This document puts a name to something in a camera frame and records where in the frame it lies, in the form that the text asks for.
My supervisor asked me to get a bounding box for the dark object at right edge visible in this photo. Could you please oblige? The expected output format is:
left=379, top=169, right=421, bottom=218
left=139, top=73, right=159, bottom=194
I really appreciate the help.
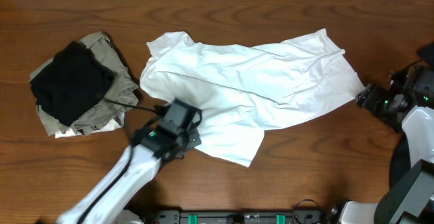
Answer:
left=416, top=42, right=434, bottom=67

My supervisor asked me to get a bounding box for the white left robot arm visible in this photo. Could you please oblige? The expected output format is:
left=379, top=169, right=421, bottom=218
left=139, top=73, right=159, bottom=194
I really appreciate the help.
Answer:
left=56, top=126, right=201, bottom=223

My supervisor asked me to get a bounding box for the black folded garment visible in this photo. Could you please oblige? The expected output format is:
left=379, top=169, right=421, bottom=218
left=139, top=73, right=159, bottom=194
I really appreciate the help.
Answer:
left=30, top=41, right=115, bottom=126

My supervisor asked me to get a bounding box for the grey-green folded garment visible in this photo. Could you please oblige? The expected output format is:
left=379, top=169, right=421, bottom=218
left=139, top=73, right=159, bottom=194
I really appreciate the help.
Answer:
left=37, top=32, right=138, bottom=136

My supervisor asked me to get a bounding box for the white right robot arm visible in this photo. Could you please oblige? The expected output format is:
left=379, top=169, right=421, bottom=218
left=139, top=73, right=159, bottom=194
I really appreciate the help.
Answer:
left=339, top=83, right=433, bottom=224

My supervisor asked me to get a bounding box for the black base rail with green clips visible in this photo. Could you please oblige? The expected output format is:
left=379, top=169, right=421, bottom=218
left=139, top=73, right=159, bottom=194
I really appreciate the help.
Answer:
left=144, top=210, right=323, bottom=224

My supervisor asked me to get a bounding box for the white folded garment under pile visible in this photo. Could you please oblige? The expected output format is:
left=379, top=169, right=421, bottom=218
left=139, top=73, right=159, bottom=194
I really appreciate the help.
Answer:
left=54, top=113, right=125, bottom=138

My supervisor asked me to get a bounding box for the white t-shirt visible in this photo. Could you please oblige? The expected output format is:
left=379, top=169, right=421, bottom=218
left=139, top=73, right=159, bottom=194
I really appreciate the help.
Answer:
left=140, top=29, right=363, bottom=167

